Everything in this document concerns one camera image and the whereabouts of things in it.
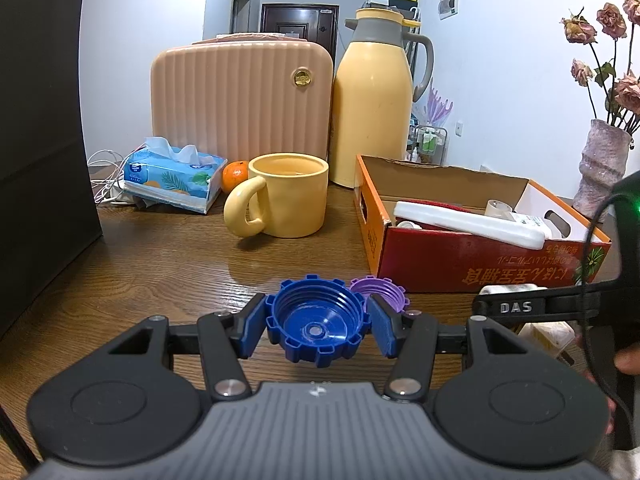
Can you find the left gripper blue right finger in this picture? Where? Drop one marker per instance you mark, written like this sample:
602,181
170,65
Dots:
384,325

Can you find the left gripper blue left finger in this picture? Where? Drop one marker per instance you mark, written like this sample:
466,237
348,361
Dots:
249,324

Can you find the purple ridged cap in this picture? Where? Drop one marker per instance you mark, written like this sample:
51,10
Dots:
393,294

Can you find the blue gear-shaped cap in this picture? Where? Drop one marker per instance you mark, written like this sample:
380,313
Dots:
317,321

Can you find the beige square charger plug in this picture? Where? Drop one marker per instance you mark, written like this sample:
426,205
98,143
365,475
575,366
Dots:
552,337

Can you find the white small spray bottle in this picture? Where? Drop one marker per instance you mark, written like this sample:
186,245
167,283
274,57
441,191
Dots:
507,289

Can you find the red white lint brush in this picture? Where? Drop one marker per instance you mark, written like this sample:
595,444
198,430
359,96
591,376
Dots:
505,231

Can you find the white tape roll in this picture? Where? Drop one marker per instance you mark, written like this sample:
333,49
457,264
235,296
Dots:
498,209

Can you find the clear jar blue lid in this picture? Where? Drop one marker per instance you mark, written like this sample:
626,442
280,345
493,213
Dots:
539,224

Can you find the person's hand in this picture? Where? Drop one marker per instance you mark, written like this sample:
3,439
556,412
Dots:
626,361

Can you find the red cardboard pumpkin box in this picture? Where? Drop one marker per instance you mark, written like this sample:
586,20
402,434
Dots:
427,259

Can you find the yellow ceramic mug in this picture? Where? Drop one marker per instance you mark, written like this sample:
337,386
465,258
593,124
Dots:
284,196

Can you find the pink textured vase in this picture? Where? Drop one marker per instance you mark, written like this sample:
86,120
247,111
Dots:
603,164

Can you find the orange tangerine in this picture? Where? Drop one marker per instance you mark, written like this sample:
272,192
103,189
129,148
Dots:
233,174

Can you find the blue tissue pack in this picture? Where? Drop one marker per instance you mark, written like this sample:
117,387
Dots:
181,177

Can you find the dried pink roses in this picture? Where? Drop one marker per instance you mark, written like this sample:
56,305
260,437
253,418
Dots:
612,84

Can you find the yellow thermos jug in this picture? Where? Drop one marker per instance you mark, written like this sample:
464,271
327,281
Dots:
373,92

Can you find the black paper bag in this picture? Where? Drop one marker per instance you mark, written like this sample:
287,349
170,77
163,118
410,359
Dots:
48,215

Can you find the pink ribbed small suitcase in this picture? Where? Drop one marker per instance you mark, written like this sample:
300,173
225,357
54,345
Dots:
244,95

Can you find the white board against wall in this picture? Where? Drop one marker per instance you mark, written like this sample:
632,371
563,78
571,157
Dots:
489,170

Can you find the wire storage cart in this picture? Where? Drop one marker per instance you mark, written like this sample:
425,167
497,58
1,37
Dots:
427,145

